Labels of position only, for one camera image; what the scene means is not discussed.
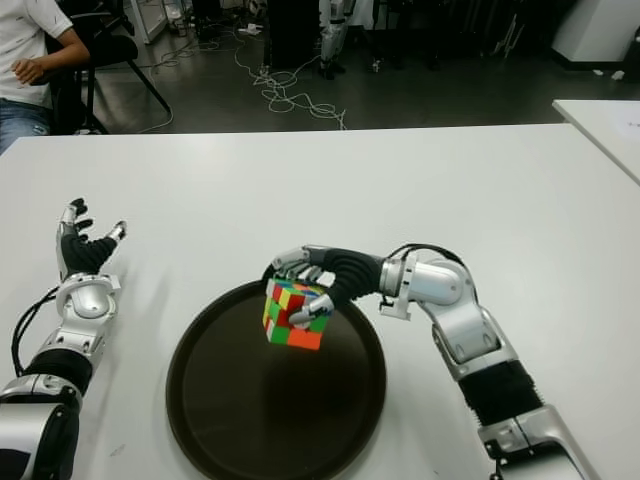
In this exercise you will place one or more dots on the silver humanoid robot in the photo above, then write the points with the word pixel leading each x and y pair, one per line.
pixel 334 35

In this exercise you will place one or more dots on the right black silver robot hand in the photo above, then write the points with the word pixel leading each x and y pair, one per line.
pixel 355 275

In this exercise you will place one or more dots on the black office chair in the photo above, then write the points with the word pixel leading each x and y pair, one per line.
pixel 115 45

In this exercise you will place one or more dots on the white side table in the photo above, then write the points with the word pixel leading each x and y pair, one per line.
pixel 605 130

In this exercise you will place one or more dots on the white power strip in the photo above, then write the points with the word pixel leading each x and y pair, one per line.
pixel 250 30

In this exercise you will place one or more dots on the white leaning panel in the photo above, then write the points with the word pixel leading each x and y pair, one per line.
pixel 152 20

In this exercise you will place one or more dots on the white cabinet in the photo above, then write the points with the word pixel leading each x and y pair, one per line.
pixel 595 27

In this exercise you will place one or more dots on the black cabinet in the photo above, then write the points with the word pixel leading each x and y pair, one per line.
pixel 292 32

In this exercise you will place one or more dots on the person in white shirt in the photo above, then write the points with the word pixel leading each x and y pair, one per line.
pixel 25 45

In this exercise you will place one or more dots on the multicoloured Rubik's cube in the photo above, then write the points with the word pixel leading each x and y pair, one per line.
pixel 290 335

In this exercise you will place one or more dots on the dark brown round plate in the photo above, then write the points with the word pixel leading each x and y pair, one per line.
pixel 250 410

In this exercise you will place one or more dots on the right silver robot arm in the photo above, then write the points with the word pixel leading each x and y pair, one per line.
pixel 470 330

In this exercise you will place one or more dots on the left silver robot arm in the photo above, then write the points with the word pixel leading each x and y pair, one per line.
pixel 45 400

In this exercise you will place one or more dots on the small white floor object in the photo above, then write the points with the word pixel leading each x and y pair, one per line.
pixel 617 75

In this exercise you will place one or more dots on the folded metal stand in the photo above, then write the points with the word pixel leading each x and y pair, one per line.
pixel 507 37

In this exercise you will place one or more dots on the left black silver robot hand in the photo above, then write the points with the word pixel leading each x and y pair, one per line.
pixel 77 250

